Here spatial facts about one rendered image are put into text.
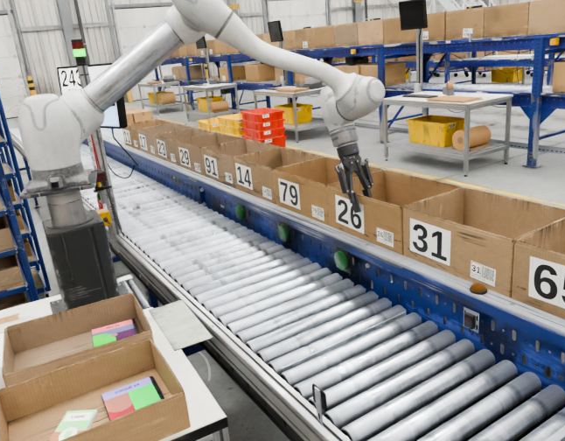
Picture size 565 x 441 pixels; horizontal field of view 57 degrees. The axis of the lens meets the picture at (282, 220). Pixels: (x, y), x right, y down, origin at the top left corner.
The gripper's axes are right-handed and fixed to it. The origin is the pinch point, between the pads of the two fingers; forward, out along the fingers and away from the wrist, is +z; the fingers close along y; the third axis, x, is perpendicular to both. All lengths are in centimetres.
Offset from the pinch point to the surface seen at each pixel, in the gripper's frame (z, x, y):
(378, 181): -5.0, -18.7, -24.9
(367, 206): 2.2, 3.2, 0.6
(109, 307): 11, -30, 85
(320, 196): -5.5, -23.6, 0.4
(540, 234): 19, 56, -11
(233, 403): 77, -88, 36
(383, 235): 12.7, 7.4, 0.7
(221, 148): -47, -129, -12
